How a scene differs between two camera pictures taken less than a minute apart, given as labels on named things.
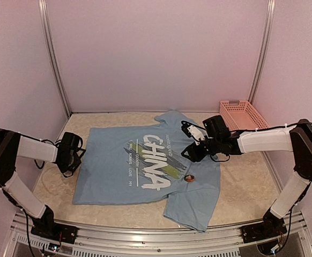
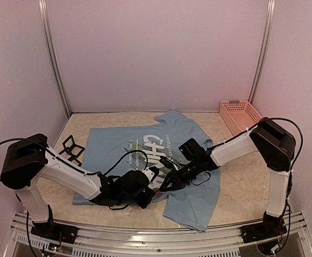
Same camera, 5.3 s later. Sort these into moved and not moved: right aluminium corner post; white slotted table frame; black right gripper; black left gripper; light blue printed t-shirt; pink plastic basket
Moved: black left gripper; black right gripper
Not moved: pink plastic basket; white slotted table frame; light blue printed t-shirt; right aluminium corner post
